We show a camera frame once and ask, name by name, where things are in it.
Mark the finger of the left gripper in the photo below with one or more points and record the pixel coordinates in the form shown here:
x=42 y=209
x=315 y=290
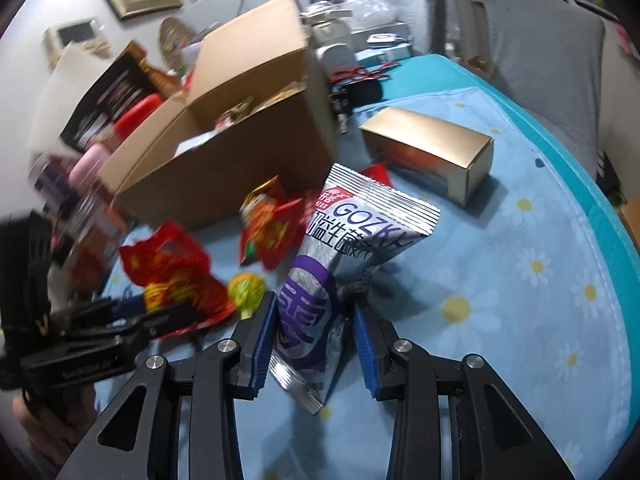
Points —
x=138 y=332
x=103 y=312

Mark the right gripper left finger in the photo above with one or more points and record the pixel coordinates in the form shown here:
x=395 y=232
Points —
x=137 y=435

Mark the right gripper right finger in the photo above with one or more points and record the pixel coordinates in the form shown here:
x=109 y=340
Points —
x=492 y=435

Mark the large red candy bag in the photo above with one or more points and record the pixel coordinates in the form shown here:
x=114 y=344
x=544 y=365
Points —
x=173 y=269

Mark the yellow green lollipop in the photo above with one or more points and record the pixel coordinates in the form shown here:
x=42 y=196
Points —
x=245 y=291

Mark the small red orange snack packet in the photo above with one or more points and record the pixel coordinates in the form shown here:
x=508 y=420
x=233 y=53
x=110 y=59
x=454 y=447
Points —
x=272 y=224

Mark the silver purple snack packet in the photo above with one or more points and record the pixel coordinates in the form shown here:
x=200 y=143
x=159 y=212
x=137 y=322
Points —
x=357 y=225

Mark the person left hand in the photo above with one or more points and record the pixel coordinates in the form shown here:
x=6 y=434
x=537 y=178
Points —
x=54 y=435

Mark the clear jar orange label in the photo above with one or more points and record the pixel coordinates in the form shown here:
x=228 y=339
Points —
x=97 y=231

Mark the pink lid canister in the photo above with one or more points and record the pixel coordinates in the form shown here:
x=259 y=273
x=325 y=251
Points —
x=85 y=172

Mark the blue floral tablecloth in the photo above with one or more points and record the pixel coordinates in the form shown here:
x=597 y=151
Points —
x=536 y=274

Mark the red round lid container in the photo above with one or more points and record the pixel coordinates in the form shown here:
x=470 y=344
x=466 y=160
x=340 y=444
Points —
x=137 y=114

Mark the black printed snack bag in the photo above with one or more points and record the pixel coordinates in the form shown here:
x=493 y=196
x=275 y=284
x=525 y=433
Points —
x=123 y=85

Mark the orange brown paper bag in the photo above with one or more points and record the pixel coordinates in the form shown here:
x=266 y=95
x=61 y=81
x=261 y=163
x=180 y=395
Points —
x=165 y=84

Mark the red green flat snack packet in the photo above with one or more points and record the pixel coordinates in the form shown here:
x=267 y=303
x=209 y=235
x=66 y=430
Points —
x=378 y=173

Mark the brown cardboard box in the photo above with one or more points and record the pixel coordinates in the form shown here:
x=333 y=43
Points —
x=257 y=107

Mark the gold rectangular box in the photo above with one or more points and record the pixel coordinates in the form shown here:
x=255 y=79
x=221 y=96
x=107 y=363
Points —
x=457 y=158

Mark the round woven decorative plate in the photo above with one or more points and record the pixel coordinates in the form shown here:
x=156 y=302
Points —
x=173 y=36

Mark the grey cushioned chair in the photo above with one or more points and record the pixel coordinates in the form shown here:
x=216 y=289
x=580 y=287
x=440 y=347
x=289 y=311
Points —
x=546 y=56

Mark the grey sofa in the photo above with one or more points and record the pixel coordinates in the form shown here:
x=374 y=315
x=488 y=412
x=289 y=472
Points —
x=426 y=21

